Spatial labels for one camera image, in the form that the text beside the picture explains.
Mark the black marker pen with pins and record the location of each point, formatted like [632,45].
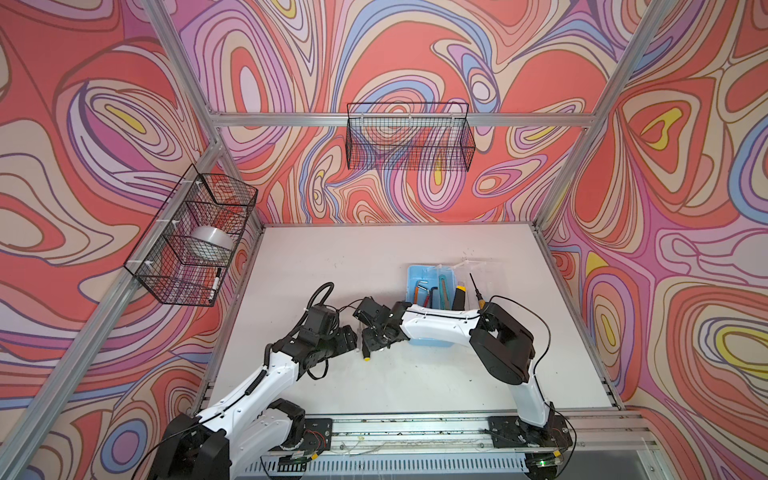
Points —
[213,292]

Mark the yellow black utility knife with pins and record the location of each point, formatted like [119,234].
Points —
[459,299]

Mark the aluminium front rail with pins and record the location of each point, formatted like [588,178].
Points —
[608,444]

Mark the blue plastic tool box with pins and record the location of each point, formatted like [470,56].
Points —
[430,286]

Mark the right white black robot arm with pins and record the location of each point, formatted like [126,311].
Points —
[503,345]

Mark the black hex key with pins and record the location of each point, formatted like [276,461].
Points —
[431,297]

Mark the black wire basket back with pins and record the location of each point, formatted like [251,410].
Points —
[409,136]

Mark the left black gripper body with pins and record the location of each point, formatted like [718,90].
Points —
[334,343]

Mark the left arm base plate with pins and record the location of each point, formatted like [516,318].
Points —
[313,437]

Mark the silver tape roll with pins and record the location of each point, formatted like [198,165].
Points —
[213,236]

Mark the black wire basket left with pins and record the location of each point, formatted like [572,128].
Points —
[168,263]

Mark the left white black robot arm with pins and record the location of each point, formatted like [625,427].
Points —
[254,419]

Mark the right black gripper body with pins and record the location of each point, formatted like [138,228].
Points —
[373,339]

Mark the teal utility knife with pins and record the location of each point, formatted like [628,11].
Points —
[445,290]

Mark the black wire basket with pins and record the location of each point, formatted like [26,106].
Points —
[168,263]
[409,136]

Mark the orange handled screwdriver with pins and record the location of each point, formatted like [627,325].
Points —
[479,297]

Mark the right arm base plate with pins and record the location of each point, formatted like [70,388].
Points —
[511,432]

